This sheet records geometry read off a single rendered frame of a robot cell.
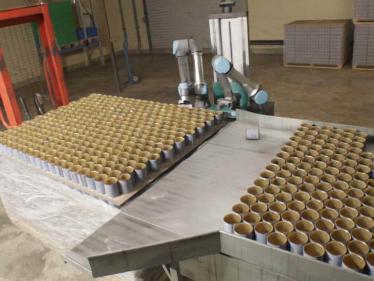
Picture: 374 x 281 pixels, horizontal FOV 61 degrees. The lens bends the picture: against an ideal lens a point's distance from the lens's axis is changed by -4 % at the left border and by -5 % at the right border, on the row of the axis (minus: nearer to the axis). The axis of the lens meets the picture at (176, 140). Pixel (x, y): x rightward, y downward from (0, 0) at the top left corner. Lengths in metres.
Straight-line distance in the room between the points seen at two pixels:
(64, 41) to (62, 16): 0.74
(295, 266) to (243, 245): 0.19
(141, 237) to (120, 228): 0.12
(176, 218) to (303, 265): 0.58
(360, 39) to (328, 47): 0.73
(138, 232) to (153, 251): 0.22
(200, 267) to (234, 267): 0.18
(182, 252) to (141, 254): 0.15
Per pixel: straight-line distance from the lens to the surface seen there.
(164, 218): 1.48
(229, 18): 3.03
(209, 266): 1.44
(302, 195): 1.48
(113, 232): 1.47
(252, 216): 1.35
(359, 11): 8.41
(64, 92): 3.20
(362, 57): 8.54
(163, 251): 1.24
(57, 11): 10.81
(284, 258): 1.18
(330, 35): 8.52
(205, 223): 1.43
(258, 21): 10.83
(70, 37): 10.99
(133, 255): 1.24
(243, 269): 1.34
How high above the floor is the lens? 1.96
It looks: 24 degrees down
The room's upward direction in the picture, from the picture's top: 8 degrees counter-clockwise
